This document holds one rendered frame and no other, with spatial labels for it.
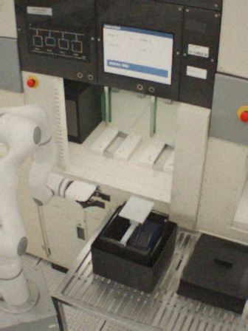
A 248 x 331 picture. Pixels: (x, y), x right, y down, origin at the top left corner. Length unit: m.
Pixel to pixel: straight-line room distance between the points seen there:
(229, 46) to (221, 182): 0.61
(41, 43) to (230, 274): 1.24
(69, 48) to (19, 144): 0.57
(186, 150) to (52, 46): 0.70
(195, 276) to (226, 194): 0.39
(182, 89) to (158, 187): 0.61
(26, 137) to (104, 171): 0.87
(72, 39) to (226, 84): 0.65
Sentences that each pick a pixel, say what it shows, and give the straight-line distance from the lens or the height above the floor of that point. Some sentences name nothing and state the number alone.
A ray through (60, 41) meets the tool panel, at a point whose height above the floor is 1.57.
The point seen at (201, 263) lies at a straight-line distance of 1.84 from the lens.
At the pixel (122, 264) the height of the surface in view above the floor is 0.90.
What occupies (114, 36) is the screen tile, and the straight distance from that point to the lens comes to 1.74.
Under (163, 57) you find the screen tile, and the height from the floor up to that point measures 1.58.
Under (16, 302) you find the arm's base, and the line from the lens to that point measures 1.83.
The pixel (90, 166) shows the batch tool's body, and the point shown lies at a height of 0.87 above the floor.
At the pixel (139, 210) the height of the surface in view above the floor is 1.08.
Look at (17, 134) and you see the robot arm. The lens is 1.44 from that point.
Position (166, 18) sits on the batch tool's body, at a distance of 1.63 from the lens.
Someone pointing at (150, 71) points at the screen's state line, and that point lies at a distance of 1.73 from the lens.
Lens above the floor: 2.27
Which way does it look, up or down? 38 degrees down
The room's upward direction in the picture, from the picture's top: straight up
